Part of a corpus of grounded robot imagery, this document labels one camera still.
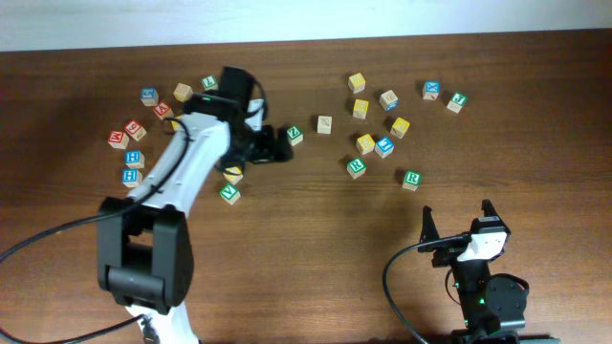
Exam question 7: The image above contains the green r block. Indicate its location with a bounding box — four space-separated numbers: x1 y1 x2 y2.
347 158 366 179
402 170 422 191

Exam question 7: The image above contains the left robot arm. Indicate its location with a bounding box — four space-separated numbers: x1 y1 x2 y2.
97 67 293 343

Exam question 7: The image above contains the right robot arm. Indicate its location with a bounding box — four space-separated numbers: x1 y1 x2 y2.
418 200 530 343

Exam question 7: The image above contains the green L block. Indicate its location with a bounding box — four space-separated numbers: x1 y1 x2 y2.
202 75 219 91

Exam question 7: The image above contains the green Z block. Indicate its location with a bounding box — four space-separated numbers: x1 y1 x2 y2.
287 125 304 146

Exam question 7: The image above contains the yellow Q block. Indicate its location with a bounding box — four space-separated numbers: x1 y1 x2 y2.
223 166 244 185

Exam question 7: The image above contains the plain wood yellow-sided block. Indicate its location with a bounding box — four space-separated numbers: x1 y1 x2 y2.
173 83 193 102

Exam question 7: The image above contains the plain wood block picture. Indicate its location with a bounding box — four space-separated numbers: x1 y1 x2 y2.
317 116 333 135

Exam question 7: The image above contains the green V block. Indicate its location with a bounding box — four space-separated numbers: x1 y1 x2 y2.
219 183 241 204

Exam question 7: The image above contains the yellow block upper left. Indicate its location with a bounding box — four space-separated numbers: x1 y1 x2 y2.
171 116 182 132

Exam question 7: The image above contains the red A block upper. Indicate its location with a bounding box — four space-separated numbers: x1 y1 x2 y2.
153 101 174 120

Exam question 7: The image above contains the blue S block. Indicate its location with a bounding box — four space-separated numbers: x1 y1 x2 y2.
140 87 159 107

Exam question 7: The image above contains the yellow E block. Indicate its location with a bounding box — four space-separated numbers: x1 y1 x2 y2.
356 134 375 155

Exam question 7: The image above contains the blue L block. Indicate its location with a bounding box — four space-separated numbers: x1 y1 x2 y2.
375 137 395 159

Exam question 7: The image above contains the yellow block top right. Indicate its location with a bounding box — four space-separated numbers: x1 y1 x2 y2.
348 73 366 94

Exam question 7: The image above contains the green J block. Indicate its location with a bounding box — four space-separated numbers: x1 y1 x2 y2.
447 92 468 114

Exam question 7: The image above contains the red 9 block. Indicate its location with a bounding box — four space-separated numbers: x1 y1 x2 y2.
124 119 146 141

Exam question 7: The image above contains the wood block blue D side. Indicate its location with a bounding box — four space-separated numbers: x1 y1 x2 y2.
379 90 399 111

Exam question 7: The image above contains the blue H block upper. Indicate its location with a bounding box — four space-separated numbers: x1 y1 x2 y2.
124 150 144 169

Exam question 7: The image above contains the blue h block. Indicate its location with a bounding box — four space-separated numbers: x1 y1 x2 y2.
121 169 142 188
124 150 144 169

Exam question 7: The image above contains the red M block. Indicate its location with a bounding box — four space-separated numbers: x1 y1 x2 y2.
107 130 129 149

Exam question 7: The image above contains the blue X block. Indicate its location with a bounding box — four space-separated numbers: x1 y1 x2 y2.
423 80 441 100

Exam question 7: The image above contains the blue H block lower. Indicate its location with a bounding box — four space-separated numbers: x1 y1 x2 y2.
121 169 142 188

